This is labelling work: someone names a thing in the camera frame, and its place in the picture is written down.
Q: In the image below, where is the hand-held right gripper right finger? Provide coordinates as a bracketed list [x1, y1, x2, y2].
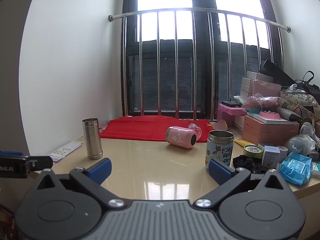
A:
[194, 158, 290, 210]

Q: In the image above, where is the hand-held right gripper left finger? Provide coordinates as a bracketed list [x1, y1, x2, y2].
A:
[32, 158, 127, 210]

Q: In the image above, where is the pink cup with paw prints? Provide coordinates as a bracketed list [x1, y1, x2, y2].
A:
[165, 126, 197, 149]

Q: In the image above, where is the blue cartoon print cup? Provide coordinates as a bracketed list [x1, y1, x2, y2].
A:
[205, 130, 234, 170]

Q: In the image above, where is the pile of black clips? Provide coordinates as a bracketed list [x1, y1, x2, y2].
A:
[232, 154, 269, 175]

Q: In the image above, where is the white remote control sheet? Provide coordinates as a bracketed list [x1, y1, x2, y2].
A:
[49, 141, 84, 162]

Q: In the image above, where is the silver steel thermos bottle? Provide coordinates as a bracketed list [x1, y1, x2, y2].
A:
[82, 118, 104, 160]

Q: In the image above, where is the green round tin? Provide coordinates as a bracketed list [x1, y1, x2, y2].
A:
[244, 144, 265, 159]

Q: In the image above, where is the white box with bee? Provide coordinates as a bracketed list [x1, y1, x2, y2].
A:
[258, 144, 282, 170]

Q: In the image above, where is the pink small stool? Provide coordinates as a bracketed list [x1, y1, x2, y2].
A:
[216, 103, 248, 130]

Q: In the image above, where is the large pink box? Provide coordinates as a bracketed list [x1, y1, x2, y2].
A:
[242, 115, 300, 147]

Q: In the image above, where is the red cloth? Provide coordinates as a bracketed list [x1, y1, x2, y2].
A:
[99, 116, 213, 143]

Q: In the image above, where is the black wallet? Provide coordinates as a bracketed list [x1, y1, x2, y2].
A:
[221, 100, 243, 107]

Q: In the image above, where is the pink scalloped tray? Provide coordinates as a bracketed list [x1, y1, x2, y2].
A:
[259, 110, 280, 121]

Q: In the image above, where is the flat white box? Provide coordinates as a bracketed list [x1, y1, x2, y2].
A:
[247, 112, 298, 125]

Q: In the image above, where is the blue wet wipes packet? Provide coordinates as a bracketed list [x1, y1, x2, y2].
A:
[279, 152, 313, 186]

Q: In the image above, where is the pink plastic bag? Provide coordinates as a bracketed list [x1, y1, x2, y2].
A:
[234, 93, 284, 112]

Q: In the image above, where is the grey plastic bag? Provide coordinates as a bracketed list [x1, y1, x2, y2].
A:
[282, 134, 316, 157]

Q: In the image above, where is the stack of white boxes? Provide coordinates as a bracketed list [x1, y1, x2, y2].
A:
[240, 71, 274, 99]

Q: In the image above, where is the pink square box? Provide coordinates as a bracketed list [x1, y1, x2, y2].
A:
[249, 79, 282, 98]

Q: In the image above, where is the white hair dryer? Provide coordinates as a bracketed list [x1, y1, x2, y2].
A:
[299, 121, 320, 153]

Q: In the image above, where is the floral fabric bag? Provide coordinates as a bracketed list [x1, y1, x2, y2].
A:
[280, 84, 320, 120]

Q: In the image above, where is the black flat bag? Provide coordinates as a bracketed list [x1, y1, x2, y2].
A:
[259, 59, 299, 85]

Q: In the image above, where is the steel window railing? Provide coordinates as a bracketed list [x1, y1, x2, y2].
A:
[108, 7, 291, 121]

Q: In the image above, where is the black handbag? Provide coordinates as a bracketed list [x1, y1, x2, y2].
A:
[294, 71, 320, 94]

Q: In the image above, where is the grey hair tool handle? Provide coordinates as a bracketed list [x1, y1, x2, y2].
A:
[275, 107, 304, 122]

